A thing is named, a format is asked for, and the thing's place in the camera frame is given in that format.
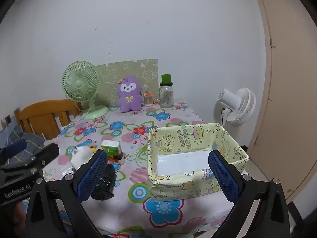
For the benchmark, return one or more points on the white standing fan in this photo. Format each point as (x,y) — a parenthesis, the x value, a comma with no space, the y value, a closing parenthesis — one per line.
(241,106)

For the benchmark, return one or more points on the glass jar with green lid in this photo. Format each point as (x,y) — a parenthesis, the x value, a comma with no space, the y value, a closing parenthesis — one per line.
(166,96)

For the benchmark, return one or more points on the green desk fan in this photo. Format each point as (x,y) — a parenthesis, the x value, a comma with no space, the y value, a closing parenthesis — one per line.
(79,83)

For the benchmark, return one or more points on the green patterned cardboard sheet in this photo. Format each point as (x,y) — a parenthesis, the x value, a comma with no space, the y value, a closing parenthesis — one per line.
(128,69)

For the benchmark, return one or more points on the wooden chair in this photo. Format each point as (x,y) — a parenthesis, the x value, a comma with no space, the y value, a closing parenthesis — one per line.
(42,111)

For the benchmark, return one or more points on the wall socket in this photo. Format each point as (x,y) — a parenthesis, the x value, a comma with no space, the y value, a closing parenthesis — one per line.
(8,119)

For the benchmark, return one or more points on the beige door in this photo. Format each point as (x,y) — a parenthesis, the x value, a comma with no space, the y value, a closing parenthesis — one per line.
(292,79)

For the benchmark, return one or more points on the green tissue pack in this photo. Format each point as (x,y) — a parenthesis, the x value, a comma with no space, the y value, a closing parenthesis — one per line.
(111,148)

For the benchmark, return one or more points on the small jar with orange lid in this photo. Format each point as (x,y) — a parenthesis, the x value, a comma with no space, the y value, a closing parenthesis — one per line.
(148,100)

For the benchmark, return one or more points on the yellow cartoon-print box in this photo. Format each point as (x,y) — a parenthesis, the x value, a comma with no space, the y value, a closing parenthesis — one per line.
(173,143)

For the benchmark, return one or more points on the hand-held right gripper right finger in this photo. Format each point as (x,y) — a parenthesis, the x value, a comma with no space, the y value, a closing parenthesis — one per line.
(223,176)

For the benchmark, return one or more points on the black shiny bundle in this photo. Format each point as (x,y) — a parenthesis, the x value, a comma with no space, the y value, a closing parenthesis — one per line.
(105,183)

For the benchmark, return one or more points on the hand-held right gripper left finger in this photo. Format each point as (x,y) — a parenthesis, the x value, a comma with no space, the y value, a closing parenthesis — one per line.
(91,176)

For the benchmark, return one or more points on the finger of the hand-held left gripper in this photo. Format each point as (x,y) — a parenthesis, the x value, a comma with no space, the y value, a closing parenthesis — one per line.
(48,152)
(16,148)

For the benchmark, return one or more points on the grey plaid blanket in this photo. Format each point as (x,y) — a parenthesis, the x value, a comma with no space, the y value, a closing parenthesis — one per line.
(27,138)

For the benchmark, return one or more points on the purple plush toy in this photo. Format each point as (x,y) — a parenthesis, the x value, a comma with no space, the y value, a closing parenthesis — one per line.
(128,101)

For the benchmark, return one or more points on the white yellow black packet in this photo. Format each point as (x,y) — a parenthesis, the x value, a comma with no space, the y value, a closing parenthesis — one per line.
(116,159)

